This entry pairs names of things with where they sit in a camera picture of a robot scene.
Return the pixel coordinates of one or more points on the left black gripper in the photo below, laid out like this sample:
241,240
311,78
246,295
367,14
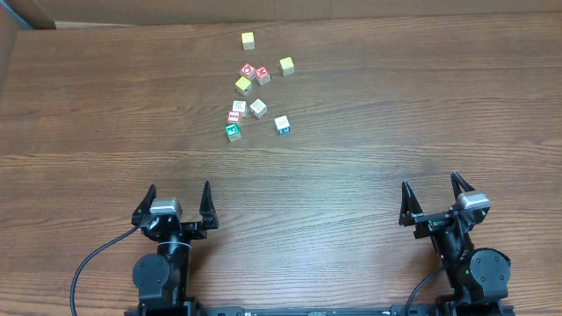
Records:
176,226

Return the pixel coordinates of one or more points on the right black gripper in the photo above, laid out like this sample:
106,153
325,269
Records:
437,219

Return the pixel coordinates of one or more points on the white patterned wooden block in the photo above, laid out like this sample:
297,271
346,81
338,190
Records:
258,108

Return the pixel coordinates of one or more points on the white and blue block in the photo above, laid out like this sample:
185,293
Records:
282,125

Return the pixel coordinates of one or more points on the yellow wooden block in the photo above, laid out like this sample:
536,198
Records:
287,66
248,41
243,85

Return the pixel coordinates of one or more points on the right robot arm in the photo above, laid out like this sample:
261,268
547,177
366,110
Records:
478,277

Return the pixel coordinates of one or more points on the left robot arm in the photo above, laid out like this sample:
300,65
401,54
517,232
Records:
162,278

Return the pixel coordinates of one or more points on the green wooden block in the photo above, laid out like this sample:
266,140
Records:
233,131

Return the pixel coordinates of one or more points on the red I wooden block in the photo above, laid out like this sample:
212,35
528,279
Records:
234,117

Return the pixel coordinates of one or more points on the white K wooden block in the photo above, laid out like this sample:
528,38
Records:
240,106

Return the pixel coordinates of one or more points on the red O wooden block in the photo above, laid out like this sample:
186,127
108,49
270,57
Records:
248,71

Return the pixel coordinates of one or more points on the red M wooden block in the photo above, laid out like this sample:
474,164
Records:
262,75

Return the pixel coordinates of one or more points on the cardboard back board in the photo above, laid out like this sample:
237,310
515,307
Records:
45,13

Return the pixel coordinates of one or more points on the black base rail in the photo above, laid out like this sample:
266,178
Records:
307,311

